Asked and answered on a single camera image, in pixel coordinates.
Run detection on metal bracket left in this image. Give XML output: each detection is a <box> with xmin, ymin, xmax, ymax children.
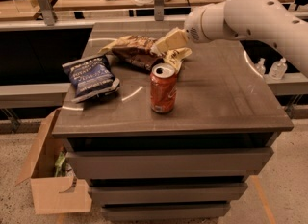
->
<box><xmin>37</xmin><ymin>0</ymin><xmax>56</xmax><ymax>26</ymax></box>

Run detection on brown chip bag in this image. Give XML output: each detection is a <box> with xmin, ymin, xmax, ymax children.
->
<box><xmin>98</xmin><ymin>35</ymin><xmax>193</xmax><ymax>74</ymax></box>

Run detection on metal bracket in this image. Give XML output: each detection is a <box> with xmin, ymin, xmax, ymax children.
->
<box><xmin>37</xmin><ymin>0</ymin><xmax>56</xmax><ymax>26</ymax></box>
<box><xmin>154</xmin><ymin>0</ymin><xmax>164</xmax><ymax>21</ymax></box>

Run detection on clear plastic bottle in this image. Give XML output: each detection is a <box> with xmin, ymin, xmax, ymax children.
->
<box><xmin>269</xmin><ymin>58</ymin><xmax>288</xmax><ymax>80</ymax></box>
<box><xmin>255</xmin><ymin>58</ymin><xmax>266</xmax><ymax>76</ymax></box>

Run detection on open cardboard box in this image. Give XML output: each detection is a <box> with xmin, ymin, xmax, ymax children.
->
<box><xmin>15</xmin><ymin>109</ymin><xmax>92</xmax><ymax>214</ymax></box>

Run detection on clear plastic bottle right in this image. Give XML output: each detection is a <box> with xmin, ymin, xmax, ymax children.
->
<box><xmin>269</xmin><ymin>58</ymin><xmax>288</xmax><ymax>80</ymax></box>

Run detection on grey drawer cabinet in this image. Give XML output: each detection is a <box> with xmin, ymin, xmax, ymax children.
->
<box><xmin>52</xmin><ymin>20</ymin><xmax>295</xmax><ymax>222</ymax></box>

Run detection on clear plastic bottle left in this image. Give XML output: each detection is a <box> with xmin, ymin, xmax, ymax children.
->
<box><xmin>255</xmin><ymin>58</ymin><xmax>266</xmax><ymax>76</ymax></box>

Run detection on green bag in box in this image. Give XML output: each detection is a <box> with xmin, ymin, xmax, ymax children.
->
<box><xmin>54</xmin><ymin>152</ymin><xmax>66</xmax><ymax>177</ymax></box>

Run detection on blue chip bag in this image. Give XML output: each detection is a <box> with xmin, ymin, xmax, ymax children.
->
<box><xmin>62</xmin><ymin>55</ymin><xmax>120</xmax><ymax>103</ymax></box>

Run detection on metal bracket middle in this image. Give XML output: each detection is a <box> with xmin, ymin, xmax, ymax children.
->
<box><xmin>154</xmin><ymin>0</ymin><xmax>164</xmax><ymax>21</ymax></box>

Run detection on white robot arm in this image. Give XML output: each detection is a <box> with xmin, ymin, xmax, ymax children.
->
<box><xmin>151</xmin><ymin>0</ymin><xmax>308</xmax><ymax>76</ymax></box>

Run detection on orange soda can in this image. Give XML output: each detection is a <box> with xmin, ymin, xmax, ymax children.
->
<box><xmin>150</xmin><ymin>63</ymin><xmax>177</xmax><ymax>113</ymax></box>

